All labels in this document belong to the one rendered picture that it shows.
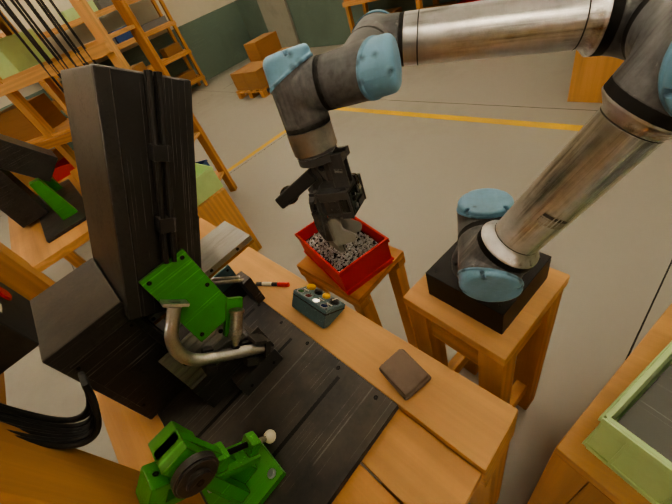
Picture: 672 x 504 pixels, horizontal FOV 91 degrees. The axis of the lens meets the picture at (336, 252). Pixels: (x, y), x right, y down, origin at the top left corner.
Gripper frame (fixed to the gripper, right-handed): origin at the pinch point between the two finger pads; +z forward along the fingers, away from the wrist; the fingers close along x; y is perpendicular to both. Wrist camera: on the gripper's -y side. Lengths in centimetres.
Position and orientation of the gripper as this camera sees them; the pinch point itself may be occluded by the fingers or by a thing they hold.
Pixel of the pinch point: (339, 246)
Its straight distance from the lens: 67.6
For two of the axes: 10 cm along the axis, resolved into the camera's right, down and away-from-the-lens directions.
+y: 8.9, -0.1, -4.6
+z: 2.9, 7.9, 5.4
